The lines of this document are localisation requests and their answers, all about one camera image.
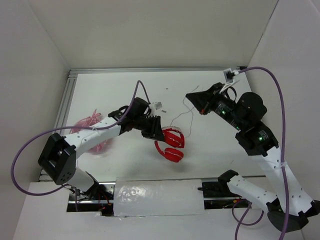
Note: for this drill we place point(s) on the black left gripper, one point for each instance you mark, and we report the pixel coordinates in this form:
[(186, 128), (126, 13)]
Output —
[(155, 131)]

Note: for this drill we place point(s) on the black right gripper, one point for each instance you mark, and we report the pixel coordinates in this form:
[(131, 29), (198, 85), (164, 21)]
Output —
[(200, 100)]

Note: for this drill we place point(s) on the red headphones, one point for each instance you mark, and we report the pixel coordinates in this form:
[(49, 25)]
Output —
[(174, 137)]

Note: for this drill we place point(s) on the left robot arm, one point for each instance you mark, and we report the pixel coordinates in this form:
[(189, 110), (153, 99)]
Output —
[(60, 154)]

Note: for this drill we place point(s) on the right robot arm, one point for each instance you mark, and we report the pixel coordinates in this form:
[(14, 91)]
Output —
[(289, 205)]

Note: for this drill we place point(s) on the white taped cover plate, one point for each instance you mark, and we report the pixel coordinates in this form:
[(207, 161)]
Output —
[(158, 198)]

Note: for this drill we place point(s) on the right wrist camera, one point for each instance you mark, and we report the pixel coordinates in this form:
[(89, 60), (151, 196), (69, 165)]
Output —
[(231, 78)]

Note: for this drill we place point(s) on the aluminium frame rail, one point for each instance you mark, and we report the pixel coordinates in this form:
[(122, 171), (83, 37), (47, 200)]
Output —
[(107, 90)]

